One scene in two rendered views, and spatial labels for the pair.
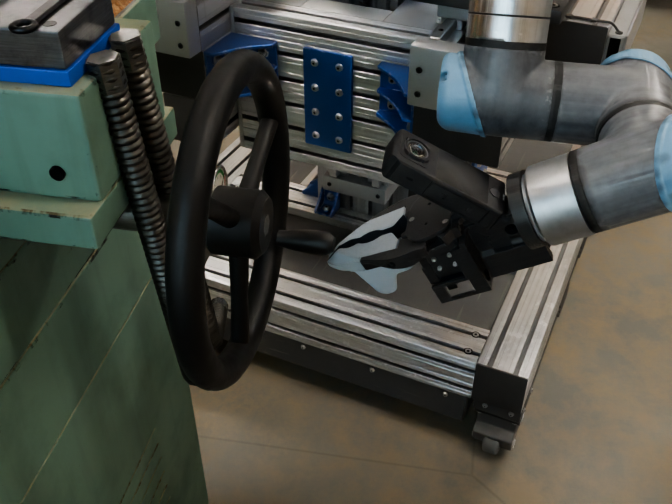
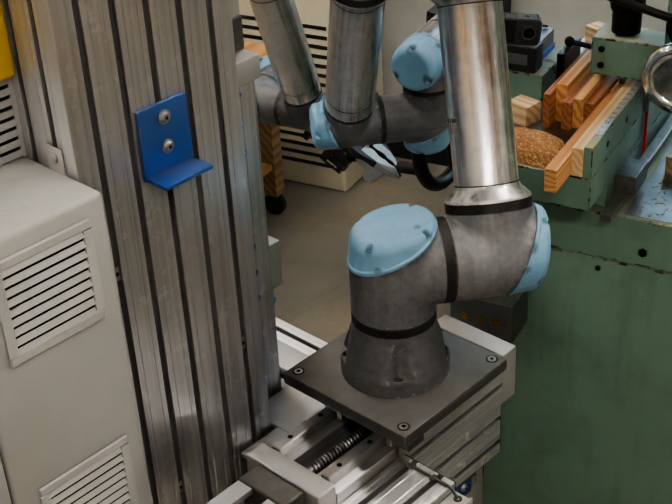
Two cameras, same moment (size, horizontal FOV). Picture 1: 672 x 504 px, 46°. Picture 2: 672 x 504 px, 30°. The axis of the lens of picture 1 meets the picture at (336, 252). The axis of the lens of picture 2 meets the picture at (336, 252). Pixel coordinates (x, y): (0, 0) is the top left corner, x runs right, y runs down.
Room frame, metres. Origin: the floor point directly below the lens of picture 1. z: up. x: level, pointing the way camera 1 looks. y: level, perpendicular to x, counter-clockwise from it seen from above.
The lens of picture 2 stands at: (2.72, 0.61, 1.86)
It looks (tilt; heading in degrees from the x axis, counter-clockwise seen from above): 31 degrees down; 200
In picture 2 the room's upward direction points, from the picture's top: 3 degrees counter-clockwise
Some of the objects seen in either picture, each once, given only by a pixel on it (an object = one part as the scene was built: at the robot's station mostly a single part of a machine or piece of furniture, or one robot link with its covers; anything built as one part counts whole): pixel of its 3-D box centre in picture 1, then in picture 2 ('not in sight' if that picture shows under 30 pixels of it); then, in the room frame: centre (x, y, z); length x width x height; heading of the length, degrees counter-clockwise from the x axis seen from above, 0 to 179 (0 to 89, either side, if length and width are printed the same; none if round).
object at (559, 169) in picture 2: not in sight; (604, 114); (0.71, 0.40, 0.92); 0.54 x 0.02 x 0.04; 169
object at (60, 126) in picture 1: (49, 100); (520, 78); (0.58, 0.23, 0.91); 0.15 x 0.14 x 0.09; 169
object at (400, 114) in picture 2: not in sight; (416, 116); (1.00, 0.14, 1.03); 0.11 x 0.08 x 0.11; 118
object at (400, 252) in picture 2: not in sight; (397, 263); (1.36, 0.21, 0.98); 0.13 x 0.12 x 0.14; 118
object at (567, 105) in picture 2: not in sight; (585, 92); (0.64, 0.36, 0.93); 0.21 x 0.02 x 0.05; 169
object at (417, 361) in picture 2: not in sight; (394, 336); (1.37, 0.21, 0.87); 0.15 x 0.15 x 0.10
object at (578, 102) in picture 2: not in sight; (592, 96); (0.66, 0.37, 0.93); 0.16 x 0.02 x 0.06; 169
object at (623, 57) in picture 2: not in sight; (634, 58); (0.62, 0.44, 0.99); 0.14 x 0.07 x 0.09; 79
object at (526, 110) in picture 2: not in sight; (523, 110); (0.72, 0.26, 0.92); 0.05 x 0.04 x 0.04; 61
